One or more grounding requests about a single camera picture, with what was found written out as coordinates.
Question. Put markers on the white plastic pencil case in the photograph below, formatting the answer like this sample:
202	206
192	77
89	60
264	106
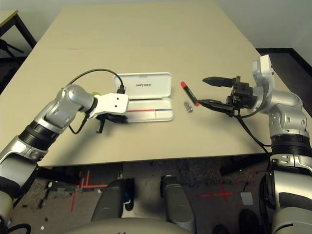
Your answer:
146	85

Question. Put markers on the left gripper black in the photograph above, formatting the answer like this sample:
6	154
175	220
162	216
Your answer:
108	117

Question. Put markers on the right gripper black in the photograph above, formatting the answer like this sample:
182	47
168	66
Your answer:
242	95

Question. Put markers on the black shoe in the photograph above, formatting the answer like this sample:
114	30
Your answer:
249	221
220	230

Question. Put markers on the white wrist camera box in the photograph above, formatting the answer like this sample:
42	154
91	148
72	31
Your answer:
264	67
114	102

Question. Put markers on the grey robot leg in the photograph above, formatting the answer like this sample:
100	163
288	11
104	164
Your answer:
109	202
178	202

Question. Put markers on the side table with black legs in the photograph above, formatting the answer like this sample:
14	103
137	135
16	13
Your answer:
7	17

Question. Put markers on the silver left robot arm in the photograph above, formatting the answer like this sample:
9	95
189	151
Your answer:
70	97

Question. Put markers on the grey robot torso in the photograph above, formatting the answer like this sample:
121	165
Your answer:
126	228

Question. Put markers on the black tripod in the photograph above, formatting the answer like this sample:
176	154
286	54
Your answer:
5	46

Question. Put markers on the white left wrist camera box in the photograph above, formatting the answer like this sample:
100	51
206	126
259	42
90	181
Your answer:
114	102

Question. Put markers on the grey robot right leg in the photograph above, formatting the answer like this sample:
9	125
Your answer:
178	202

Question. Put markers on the black wall baseboard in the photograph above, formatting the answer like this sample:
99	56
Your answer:
275	49

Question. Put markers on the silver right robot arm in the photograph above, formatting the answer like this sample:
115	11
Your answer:
287	102

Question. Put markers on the grey robot left leg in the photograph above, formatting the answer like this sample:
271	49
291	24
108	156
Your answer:
109	202

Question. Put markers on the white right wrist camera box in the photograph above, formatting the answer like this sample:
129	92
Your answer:
264	67

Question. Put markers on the black marker with red cap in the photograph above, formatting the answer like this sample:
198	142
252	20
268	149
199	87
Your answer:
189	92

